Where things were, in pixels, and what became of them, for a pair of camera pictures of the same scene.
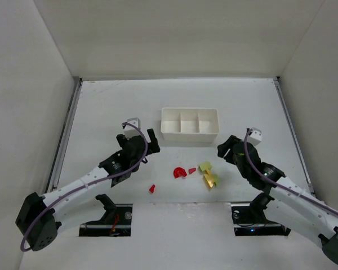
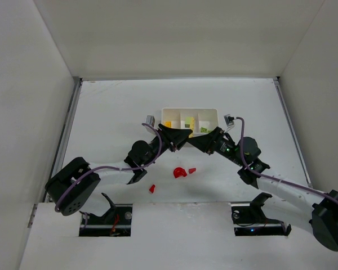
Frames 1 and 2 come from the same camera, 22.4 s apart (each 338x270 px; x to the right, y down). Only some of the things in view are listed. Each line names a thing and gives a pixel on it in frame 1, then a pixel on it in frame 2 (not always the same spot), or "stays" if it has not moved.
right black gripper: [232, 149] -> [212, 140]
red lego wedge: [151, 189] stays
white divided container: [189, 124] stays
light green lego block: [207, 165] -> [187, 120]
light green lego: [216, 181] -> [204, 130]
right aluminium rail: [293, 134] stays
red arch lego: [179, 172] stays
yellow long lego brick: [208, 178] -> [192, 126]
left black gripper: [139, 142] -> [167, 138]
